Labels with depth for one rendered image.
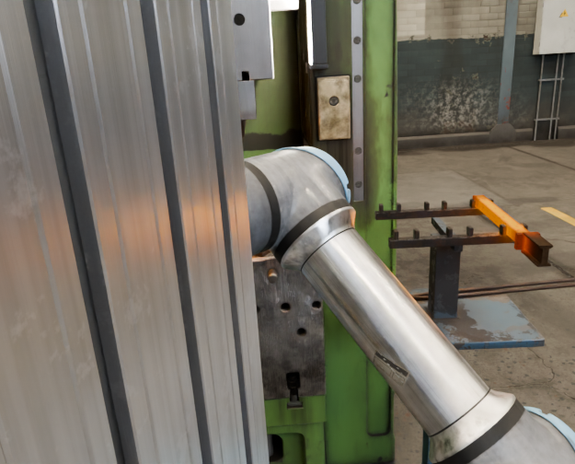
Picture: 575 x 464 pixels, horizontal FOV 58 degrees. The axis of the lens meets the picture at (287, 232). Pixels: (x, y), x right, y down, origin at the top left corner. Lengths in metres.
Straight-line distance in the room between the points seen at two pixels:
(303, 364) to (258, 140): 0.78
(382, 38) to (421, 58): 6.18
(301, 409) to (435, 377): 1.07
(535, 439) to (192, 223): 0.50
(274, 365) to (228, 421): 1.32
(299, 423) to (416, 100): 6.46
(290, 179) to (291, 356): 0.96
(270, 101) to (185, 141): 1.67
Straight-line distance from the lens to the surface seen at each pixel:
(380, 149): 1.55
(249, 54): 1.34
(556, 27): 8.29
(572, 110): 8.75
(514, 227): 1.24
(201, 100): 0.18
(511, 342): 1.34
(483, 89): 8.06
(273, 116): 1.83
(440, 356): 0.59
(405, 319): 0.59
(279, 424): 1.66
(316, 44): 1.45
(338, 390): 1.85
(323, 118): 1.48
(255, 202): 0.57
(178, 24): 0.16
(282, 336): 1.48
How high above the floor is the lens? 1.43
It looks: 19 degrees down
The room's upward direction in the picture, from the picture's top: 3 degrees counter-clockwise
